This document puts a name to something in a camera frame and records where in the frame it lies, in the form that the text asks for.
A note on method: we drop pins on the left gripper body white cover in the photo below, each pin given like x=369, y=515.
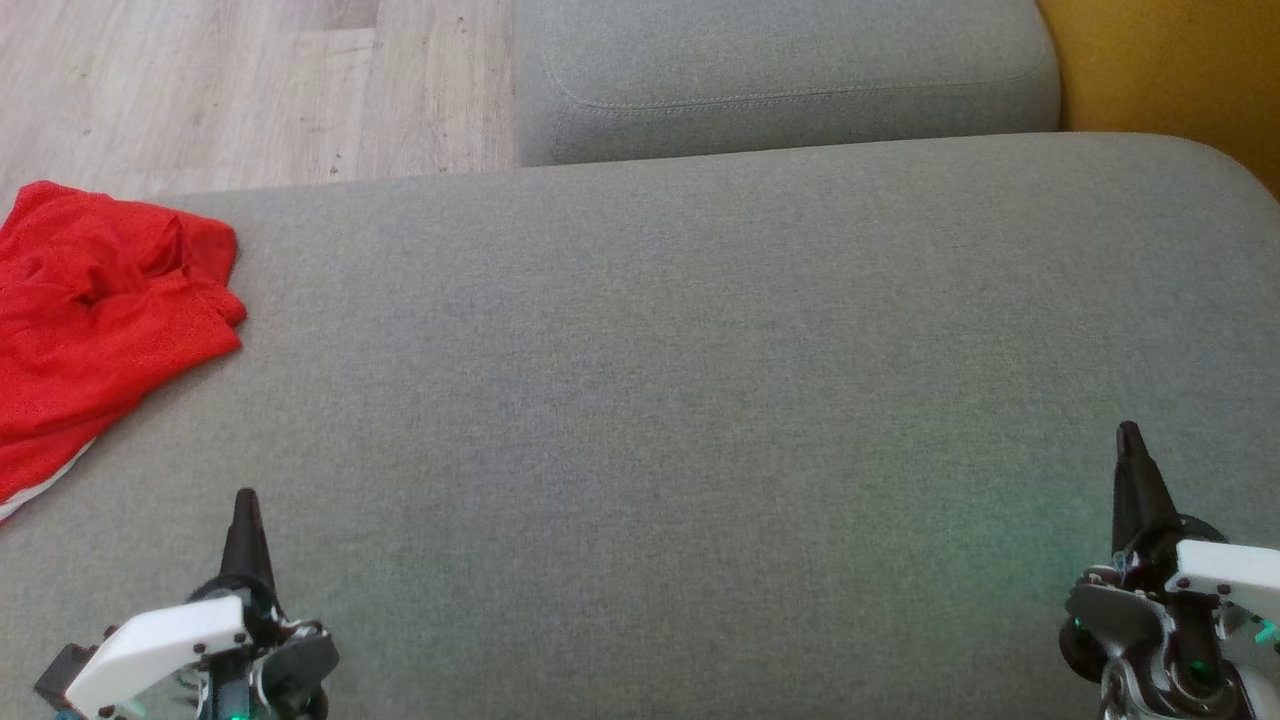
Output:
x=160, y=640

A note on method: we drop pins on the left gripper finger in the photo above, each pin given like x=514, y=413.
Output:
x=248, y=550

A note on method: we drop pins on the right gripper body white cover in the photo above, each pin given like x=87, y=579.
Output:
x=1220, y=570

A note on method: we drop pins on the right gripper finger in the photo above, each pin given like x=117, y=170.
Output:
x=1138, y=500

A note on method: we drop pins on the red Bulls basketball garment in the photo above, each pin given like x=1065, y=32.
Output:
x=90, y=330

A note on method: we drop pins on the large grey sofa chaise cushion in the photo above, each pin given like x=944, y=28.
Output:
x=650, y=400

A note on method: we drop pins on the large yellow sofa back cushion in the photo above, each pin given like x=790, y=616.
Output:
x=1180, y=70

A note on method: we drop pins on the grey sofa seat cushion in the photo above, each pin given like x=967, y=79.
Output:
x=780, y=60

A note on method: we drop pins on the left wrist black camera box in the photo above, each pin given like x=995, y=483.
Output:
x=62, y=675

